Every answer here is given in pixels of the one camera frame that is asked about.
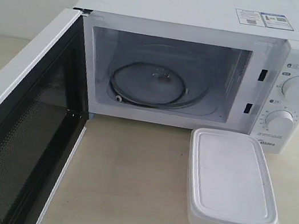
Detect white lidded plastic container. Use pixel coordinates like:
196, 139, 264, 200
187, 128, 279, 224

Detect white microwave door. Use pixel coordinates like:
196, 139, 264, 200
0, 9, 91, 224

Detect white microwave oven body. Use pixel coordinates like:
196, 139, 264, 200
74, 0, 299, 154

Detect glass turntable plate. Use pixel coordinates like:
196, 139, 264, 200
109, 44, 211, 110

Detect lower white timer knob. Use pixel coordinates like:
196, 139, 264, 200
265, 110, 294, 133

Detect blue white label sticker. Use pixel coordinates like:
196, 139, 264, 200
235, 9, 294, 31

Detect upper white power knob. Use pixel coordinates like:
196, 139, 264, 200
281, 76, 299, 101

